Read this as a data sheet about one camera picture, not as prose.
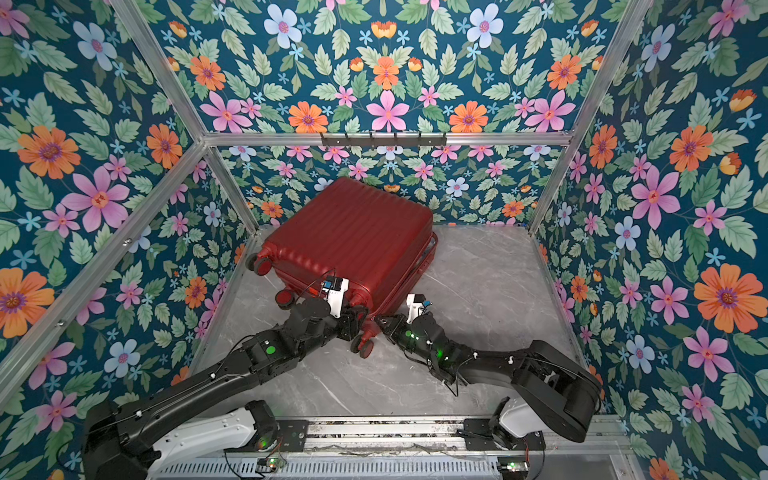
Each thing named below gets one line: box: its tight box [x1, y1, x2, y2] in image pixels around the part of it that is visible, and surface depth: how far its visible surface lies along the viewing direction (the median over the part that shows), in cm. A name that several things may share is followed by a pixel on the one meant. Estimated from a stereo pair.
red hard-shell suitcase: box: [246, 178, 438, 359], surface depth 86 cm
